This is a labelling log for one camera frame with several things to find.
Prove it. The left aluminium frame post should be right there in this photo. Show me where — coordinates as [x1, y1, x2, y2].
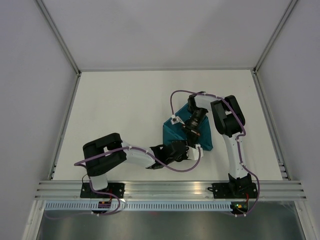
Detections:
[34, 0, 81, 76]

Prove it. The teal cloth napkin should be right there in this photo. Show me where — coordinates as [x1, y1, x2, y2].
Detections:
[162, 115, 214, 152]

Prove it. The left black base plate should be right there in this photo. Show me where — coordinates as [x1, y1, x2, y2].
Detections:
[80, 182, 125, 199]

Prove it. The white slotted cable duct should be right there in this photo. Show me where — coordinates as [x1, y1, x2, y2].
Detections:
[44, 200, 232, 212]

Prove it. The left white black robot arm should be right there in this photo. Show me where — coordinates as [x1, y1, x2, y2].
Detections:
[82, 133, 189, 198]

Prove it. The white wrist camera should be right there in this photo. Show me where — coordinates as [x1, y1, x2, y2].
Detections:
[170, 114, 185, 125]
[186, 144, 204, 161]

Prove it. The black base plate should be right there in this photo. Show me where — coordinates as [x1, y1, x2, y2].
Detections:
[80, 182, 125, 199]
[206, 182, 258, 199]

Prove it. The aluminium frame post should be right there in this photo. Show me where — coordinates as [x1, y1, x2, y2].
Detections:
[34, 0, 81, 76]
[252, 0, 299, 75]

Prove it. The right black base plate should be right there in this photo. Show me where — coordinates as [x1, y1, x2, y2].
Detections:
[206, 182, 258, 199]

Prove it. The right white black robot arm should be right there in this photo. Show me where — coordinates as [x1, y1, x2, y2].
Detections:
[182, 92, 252, 198]

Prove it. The right aluminium frame post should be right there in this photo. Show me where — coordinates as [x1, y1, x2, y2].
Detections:
[252, 0, 299, 75]

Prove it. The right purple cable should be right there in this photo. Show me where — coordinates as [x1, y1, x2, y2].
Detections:
[169, 89, 262, 218]

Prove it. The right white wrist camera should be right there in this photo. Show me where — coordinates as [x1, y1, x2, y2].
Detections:
[170, 114, 185, 125]

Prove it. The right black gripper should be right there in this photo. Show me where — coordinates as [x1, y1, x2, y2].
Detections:
[180, 107, 207, 148]

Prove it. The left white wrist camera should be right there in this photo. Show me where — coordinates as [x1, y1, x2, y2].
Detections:
[186, 144, 204, 161]

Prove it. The aluminium mounting rail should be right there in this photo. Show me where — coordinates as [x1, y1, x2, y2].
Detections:
[33, 180, 307, 202]

